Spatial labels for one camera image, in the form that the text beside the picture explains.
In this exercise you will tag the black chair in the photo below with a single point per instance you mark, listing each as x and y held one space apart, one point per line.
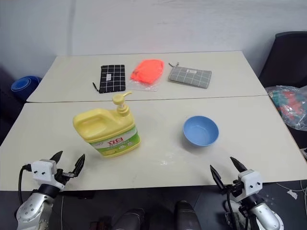
285 60

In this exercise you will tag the orange cloth in plastic bag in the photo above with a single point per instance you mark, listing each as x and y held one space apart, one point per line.
147 70

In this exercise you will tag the clear bag of colourful items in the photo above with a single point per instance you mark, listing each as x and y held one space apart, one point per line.
291 105

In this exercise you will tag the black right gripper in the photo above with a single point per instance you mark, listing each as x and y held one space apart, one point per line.
233 188

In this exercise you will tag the blue bowl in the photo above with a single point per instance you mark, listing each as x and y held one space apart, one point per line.
201 133

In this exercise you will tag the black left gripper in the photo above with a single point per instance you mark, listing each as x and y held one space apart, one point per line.
62 176

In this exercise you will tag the dark rounded shape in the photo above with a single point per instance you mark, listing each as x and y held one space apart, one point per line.
130 219
187 215

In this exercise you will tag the yellow detergent pump bottle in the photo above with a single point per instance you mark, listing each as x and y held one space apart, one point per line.
112 130

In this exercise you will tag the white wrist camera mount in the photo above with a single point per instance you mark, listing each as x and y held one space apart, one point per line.
43 170
250 182

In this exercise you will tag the grey white-grid zipper pouch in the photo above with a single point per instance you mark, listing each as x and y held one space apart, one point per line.
190 76

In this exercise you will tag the black white-grid zipper pouch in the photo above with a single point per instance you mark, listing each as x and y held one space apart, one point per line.
112 77

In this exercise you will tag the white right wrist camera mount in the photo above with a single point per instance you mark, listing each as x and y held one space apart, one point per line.
250 182

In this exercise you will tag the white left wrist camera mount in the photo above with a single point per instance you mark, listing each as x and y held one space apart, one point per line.
43 170

